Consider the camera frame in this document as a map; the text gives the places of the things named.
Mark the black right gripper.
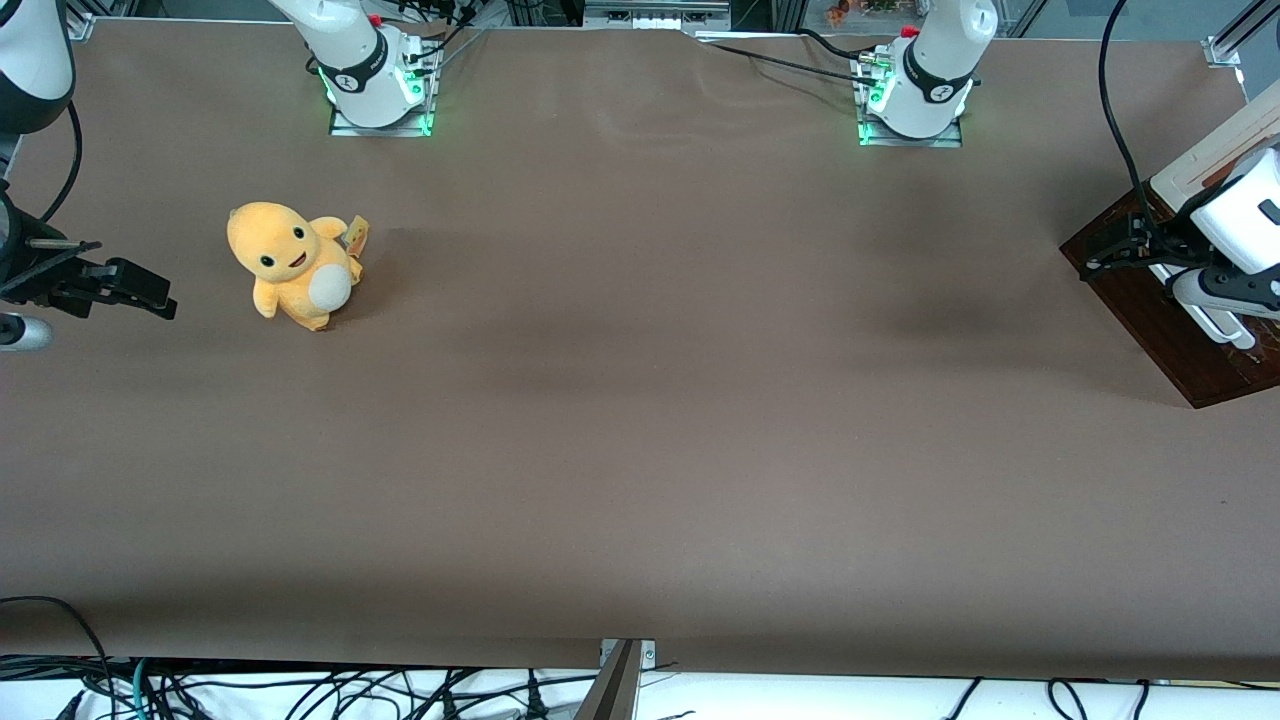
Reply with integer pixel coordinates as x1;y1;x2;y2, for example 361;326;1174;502
0;252;179;322

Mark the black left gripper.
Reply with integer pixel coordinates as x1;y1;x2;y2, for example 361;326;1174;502
1080;203;1217;289

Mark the dark wooden base board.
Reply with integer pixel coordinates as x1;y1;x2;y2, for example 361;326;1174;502
1060;188;1280;410

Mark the orange plush toy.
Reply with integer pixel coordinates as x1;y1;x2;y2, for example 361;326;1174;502
226;201;370;333

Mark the silver equipment rack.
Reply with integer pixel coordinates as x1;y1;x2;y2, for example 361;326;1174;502
583;0;733;32

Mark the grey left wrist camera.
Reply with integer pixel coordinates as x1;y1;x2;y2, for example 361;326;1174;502
1172;266;1280;323

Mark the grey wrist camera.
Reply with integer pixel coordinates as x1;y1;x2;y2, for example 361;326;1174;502
1172;266;1280;323
0;314;53;352

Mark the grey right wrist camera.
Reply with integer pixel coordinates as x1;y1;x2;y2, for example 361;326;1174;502
0;314;53;352

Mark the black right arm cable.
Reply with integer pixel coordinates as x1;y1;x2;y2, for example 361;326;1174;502
38;100;84;225

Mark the aluminium frame profile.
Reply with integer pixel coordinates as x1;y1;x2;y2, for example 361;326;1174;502
1203;0;1280;71

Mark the black looped floor cable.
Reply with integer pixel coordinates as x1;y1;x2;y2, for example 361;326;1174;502
0;596;115;720

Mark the short black table cable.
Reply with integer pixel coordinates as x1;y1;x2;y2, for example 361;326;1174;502
796;27;869;64

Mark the long black table cable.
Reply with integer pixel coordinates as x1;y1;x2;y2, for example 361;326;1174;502
694;40;887;89

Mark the black cable bundle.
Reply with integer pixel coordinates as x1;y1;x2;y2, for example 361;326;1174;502
398;0;493;73

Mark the silver metal bracket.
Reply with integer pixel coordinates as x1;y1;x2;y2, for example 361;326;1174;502
599;638;658;670

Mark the dark camera mount beam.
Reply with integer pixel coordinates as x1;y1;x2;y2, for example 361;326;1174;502
573;640;643;720

